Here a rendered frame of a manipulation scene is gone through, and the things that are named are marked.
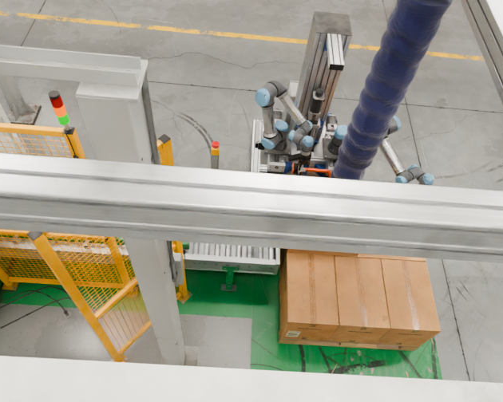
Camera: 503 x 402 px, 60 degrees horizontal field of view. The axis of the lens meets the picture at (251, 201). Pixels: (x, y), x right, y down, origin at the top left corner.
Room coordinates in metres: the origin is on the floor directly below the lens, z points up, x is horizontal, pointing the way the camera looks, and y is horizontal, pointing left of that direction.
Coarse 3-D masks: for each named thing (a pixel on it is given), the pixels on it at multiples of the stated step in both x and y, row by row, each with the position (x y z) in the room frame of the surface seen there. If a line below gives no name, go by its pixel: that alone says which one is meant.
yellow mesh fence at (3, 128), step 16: (0, 128) 1.37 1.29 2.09; (16, 128) 1.38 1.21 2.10; (32, 128) 1.39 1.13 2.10; (48, 128) 1.40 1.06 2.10; (32, 144) 1.40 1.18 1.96; (80, 144) 1.43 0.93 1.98; (48, 240) 1.38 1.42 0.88; (64, 240) 1.39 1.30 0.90; (112, 240) 1.39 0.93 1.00; (0, 272) 1.31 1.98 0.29; (32, 272) 1.36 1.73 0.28; (16, 288) 1.30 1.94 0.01
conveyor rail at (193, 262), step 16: (0, 256) 1.40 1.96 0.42; (16, 256) 1.41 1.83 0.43; (32, 256) 1.43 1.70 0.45; (64, 256) 1.45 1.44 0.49; (80, 256) 1.46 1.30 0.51; (96, 256) 1.47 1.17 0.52; (112, 256) 1.48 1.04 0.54; (128, 256) 1.49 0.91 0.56; (192, 256) 1.56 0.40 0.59; (208, 256) 1.58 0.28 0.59; (224, 256) 1.60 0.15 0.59; (240, 272) 1.57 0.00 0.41; (256, 272) 1.58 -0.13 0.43; (272, 272) 1.59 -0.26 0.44
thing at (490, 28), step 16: (464, 0) 1.53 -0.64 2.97; (480, 0) 1.43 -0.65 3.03; (496, 0) 1.41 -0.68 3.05; (480, 16) 1.38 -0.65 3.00; (496, 16) 1.31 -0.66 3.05; (480, 32) 1.33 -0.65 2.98; (496, 32) 1.25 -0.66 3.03; (480, 48) 1.28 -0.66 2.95; (496, 48) 1.21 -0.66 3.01; (496, 64) 1.16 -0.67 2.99; (496, 80) 1.12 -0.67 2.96
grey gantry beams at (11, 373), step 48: (0, 384) 0.08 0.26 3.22; (48, 384) 0.08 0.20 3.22; (96, 384) 0.09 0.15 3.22; (144, 384) 0.10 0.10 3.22; (192, 384) 0.11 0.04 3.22; (240, 384) 0.11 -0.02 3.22; (288, 384) 0.12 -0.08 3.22; (336, 384) 0.13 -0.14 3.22; (384, 384) 0.14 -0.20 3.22; (432, 384) 0.15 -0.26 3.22; (480, 384) 0.16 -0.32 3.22
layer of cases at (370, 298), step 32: (288, 256) 1.71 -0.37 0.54; (320, 256) 1.75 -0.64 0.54; (352, 256) 1.80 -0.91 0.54; (384, 256) 1.84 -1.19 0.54; (288, 288) 1.43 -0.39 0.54; (320, 288) 1.47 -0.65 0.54; (352, 288) 1.51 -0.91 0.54; (384, 288) 1.55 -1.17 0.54; (416, 288) 1.59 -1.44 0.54; (288, 320) 1.17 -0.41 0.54; (320, 320) 1.21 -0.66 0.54; (352, 320) 1.24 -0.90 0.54; (384, 320) 1.28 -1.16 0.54; (416, 320) 1.32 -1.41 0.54
